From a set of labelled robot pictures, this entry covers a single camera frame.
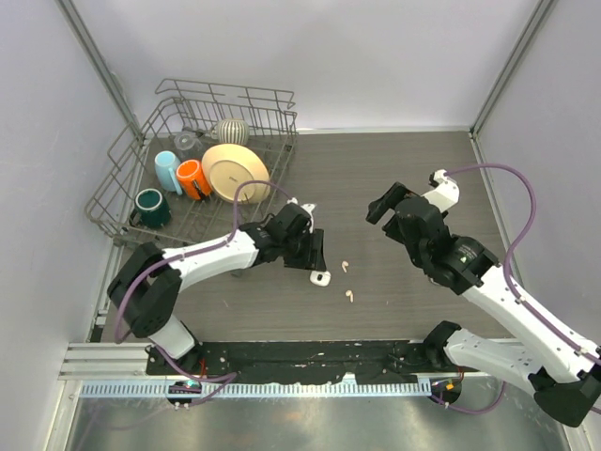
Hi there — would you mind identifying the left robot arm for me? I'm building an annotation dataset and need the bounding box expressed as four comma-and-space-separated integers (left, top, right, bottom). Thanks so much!
107, 198, 331, 375

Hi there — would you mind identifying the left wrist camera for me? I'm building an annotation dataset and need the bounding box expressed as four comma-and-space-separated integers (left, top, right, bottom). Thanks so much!
286, 197, 316, 233

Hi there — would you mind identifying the striped ceramic cup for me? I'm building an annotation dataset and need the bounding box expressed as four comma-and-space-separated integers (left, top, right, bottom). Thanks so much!
208, 118, 250, 146

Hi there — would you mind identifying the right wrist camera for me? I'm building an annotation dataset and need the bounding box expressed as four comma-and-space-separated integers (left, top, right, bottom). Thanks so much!
422, 169, 460, 215

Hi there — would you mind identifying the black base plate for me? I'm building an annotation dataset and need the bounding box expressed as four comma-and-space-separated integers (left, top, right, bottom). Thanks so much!
146, 338, 481, 382

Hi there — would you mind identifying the light blue mug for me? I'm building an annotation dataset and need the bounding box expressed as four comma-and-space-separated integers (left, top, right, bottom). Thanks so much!
154, 150, 183, 195

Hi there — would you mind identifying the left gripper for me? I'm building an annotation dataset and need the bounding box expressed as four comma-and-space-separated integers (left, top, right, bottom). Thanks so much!
282, 227, 326, 272

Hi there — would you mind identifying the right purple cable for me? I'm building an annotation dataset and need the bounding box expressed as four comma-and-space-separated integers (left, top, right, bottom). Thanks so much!
443, 163, 601, 417

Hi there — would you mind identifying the clear glass cup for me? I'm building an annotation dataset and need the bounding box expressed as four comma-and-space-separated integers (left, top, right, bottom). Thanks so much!
174, 131, 196, 151

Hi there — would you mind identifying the white earbud charging case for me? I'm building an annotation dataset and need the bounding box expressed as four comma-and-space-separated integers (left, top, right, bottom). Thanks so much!
310, 271, 331, 288

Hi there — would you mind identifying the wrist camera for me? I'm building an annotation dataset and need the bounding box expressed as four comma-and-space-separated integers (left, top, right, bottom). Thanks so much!
422, 169, 460, 215
286, 197, 316, 233

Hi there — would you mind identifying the slotted cable duct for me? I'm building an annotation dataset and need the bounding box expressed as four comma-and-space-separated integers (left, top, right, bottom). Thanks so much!
80, 376, 431, 399

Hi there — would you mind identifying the beige plate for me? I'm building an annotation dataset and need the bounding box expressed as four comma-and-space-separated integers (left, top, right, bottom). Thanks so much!
202, 144, 270, 204

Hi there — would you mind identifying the orange mug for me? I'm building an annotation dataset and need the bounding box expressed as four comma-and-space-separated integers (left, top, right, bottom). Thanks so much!
176, 159, 212, 201

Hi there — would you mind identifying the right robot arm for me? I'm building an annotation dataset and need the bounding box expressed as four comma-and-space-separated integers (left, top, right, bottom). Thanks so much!
366, 181, 600, 428

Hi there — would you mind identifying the grey wire dish rack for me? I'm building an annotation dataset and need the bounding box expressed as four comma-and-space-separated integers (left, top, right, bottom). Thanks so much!
85, 78, 298, 249

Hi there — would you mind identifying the dark green mug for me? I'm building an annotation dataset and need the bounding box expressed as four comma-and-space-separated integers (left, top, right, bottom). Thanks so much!
130, 188, 171, 229

